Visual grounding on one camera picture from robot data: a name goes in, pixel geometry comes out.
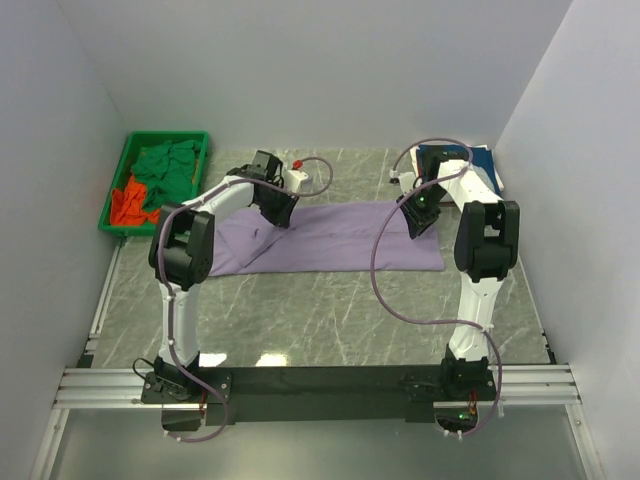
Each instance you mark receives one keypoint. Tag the navy printed folded t shirt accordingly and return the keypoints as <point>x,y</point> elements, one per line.
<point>483,161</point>

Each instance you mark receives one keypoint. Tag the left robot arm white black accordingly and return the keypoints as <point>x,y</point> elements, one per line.
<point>182,254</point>

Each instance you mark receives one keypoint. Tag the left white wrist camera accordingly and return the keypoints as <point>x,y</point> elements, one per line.
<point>296,180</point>

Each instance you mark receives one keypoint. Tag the aluminium rail frame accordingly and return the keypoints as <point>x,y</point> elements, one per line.
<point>349,328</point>

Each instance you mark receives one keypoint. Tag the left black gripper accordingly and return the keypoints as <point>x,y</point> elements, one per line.
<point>282,218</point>

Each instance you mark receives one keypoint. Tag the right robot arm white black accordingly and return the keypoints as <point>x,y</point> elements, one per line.
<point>485,249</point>

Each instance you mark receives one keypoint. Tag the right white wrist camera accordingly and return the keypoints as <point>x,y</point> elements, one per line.
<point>405,181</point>

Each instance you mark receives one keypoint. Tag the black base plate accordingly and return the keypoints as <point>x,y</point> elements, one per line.
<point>270,394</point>

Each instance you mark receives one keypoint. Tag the purple t shirt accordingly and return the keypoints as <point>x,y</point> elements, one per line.
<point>322,238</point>

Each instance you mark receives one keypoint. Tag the orange t shirt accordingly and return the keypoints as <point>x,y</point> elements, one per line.
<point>128,206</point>

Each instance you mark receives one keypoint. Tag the green t shirt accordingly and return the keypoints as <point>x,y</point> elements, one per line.
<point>167,171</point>

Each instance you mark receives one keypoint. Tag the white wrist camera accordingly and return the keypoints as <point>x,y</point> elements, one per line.
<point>405,181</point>
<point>296,180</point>

